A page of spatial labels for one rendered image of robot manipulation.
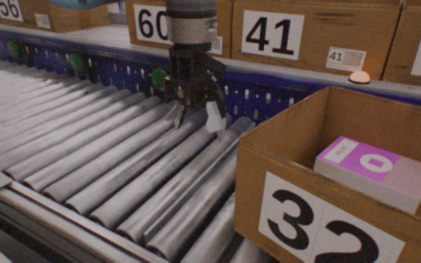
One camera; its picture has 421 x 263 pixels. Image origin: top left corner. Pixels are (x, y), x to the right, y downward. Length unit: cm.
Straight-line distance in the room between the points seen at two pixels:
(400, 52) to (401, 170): 31
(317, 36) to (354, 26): 8
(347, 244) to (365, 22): 54
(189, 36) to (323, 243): 37
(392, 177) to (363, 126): 12
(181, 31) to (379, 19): 45
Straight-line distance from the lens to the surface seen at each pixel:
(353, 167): 57
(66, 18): 146
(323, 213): 38
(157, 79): 98
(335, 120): 66
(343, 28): 80
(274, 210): 43
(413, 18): 80
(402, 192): 55
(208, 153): 69
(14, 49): 156
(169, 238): 51
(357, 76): 77
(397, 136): 63
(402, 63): 81
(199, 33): 54
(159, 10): 102
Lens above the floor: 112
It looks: 29 degrees down
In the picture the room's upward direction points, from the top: straight up
